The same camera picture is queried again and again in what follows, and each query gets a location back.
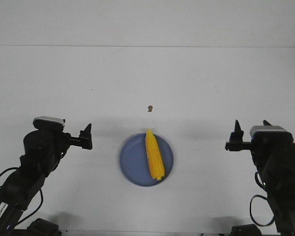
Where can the yellow plastic corn cob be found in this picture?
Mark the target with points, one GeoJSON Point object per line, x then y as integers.
{"type": "Point", "coordinates": [154, 156]}

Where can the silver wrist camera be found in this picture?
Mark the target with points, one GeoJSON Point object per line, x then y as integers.
{"type": "Point", "coordinates": [266, 129]}
{"type": "Point", "coordinates": [48, 120]}

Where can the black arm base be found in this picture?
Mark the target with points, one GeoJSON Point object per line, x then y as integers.
{"type": "Point", "coordinates": [245, 230]}
{"type": "Point", "coordinates": [39, 227]}

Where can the blue round plate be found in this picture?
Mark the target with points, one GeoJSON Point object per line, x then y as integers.
{"type": "Point", "coordinates": [133, 160]}

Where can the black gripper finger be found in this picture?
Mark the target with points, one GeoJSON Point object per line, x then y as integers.
{"type": "Point", "coordinates": [266, 123]}
{"type": "Point", "coordinates": [87, 130]}
{"type": "Point", "coordinates": [237, 128]}

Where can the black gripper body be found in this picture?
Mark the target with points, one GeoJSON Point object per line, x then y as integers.
{"type": "Point", "coordinates": [85, 142]}
{"type": "Point", "coordinates": [236, 143]}

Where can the small brown table mark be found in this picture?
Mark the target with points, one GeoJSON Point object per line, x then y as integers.
{"type": "Point", "coordinates": [150, 108]}

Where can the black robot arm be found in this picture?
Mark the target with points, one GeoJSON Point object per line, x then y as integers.
{"type": "Point", "coordinates": [44, 148]}
{"type": "Point", "coordinates": [273, 153]}

